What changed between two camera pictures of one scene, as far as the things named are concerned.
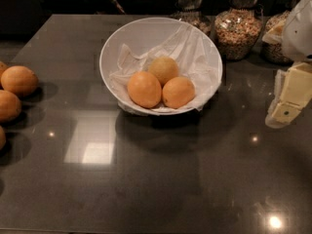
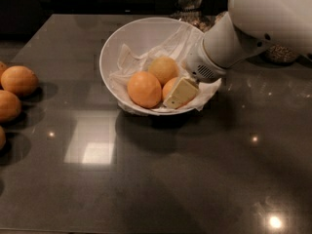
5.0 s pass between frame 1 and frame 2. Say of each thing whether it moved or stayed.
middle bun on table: stayed
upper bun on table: stayed
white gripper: moved
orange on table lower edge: stayed
